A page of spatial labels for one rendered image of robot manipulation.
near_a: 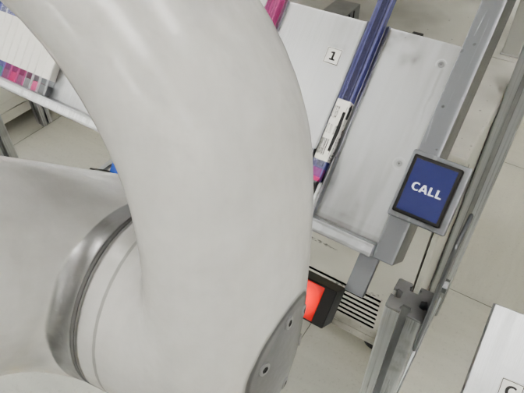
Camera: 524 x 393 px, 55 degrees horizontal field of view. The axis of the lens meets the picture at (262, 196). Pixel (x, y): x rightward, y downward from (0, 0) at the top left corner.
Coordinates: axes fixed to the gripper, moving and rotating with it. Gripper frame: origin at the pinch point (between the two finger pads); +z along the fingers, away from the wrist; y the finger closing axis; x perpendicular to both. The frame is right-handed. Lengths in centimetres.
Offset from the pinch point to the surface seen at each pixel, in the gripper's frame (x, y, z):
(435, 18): 45, -9, 65
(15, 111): -14, -135, 81
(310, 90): 14.7, -4.0, 5.3
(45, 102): 2.9, -34.9, 3.1
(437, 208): 8.5, 11.8, 0.8
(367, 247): 3.1, 7.5, 3.1
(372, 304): -14, 2, 62
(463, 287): -7, 17, 100
